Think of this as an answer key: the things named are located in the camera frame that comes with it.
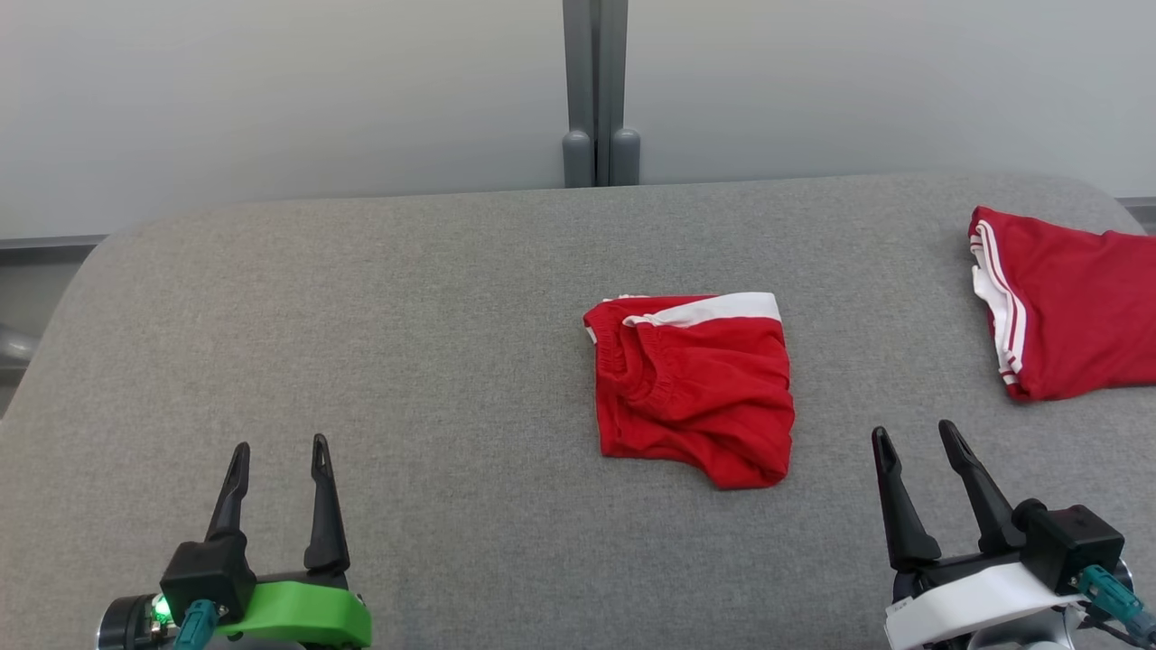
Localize left camera cable teal plug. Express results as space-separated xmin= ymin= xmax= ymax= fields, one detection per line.
xmin=171 ymin=598 xmax=221 ymax=650

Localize dark grey wall baseboard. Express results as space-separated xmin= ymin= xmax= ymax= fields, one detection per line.
xmin=0 ymin=235 xmax=107 ymax=252
xmin=1114 ymin=196 xmax=1156 ymax=234

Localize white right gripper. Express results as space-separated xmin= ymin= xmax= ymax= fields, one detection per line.
xmin=870 ymin=419 xmax=1089 ymax=650

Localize grey partition post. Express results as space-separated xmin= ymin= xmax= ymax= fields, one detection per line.
xmin=561 ymin=0 xmax=643 ymax=190

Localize red t-shirt with white sleeves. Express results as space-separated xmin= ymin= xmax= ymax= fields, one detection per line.
xmin=967 ymin=205 xmax=1156 ymax=404

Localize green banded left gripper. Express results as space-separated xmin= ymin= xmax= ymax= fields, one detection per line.
xmin=204 ymin=433 xmax=374 ymax=650

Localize red shorts with white stripe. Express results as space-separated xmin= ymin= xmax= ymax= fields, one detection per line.
xmin=582 ymin=291 xmax=797 ymax=492

